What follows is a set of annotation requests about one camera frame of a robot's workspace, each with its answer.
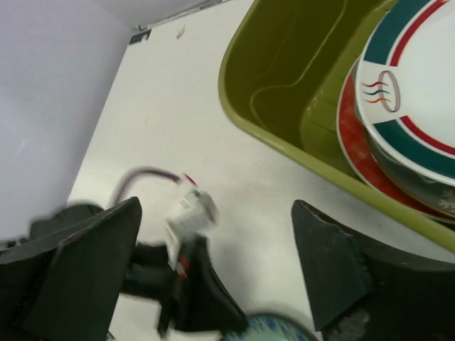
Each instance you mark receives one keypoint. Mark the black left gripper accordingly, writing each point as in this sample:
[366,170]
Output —
[191,296]

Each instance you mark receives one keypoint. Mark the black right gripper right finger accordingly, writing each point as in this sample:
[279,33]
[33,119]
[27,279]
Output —
[362,289]

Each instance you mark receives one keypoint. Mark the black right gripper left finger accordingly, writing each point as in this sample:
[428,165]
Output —
[65,285]

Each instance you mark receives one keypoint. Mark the small blue patterned dish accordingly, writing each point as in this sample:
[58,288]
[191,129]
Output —
[272,327]

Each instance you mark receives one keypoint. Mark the red teal floral plate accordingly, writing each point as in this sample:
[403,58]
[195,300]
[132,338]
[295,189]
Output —
[356,150]

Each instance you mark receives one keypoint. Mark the white green rimmed plate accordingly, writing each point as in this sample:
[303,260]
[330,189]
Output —
[405,87]

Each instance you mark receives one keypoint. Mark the grey deer plate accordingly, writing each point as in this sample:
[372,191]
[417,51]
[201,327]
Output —
[435,195]

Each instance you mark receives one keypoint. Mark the olive green plastic bin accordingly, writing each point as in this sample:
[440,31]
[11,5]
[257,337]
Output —
[280,80]

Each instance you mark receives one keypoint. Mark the black label sticker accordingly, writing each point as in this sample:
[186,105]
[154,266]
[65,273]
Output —
[140,36]

